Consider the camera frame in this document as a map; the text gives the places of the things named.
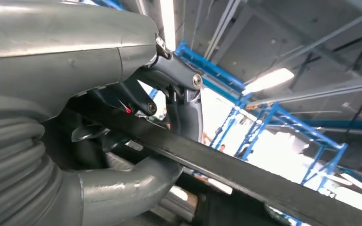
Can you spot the steel workbench table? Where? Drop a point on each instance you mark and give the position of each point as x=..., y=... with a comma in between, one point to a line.
x=181, y=202

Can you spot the ceiling light tube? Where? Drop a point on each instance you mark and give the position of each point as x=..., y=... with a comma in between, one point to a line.
x=168, y=21
x=271, y=79

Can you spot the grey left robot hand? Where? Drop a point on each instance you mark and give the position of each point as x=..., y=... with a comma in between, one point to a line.
x=59, y=37

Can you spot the blue metal shelf rack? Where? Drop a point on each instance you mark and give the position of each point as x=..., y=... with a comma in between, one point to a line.
x=206, y=67

